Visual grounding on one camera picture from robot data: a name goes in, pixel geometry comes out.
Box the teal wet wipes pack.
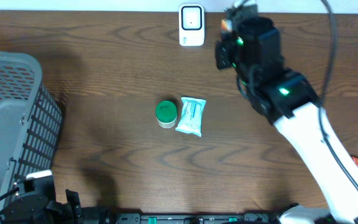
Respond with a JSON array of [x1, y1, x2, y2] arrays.
[[175, 96, 206, 137]]

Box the green lid jar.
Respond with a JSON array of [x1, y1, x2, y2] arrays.
[[155, 100, 178, 129]]

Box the orange Kleenex tissue pack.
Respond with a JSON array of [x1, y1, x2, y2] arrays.
[[221, 19, 232, 33]]

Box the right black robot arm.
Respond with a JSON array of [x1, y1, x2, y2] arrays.
[[215, 1, 358, 223]]

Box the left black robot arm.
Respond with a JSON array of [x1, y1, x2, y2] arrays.
[[0, 175, 84, 224]]

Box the white barcode scanner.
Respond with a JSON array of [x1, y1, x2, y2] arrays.
[[178, 4, 205, 47]]

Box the grey plastic mesh basket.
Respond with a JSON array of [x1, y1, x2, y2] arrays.
[[0, 51, 63, 196]]

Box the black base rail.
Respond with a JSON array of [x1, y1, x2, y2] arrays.
[[82, 212, 279, 224]]

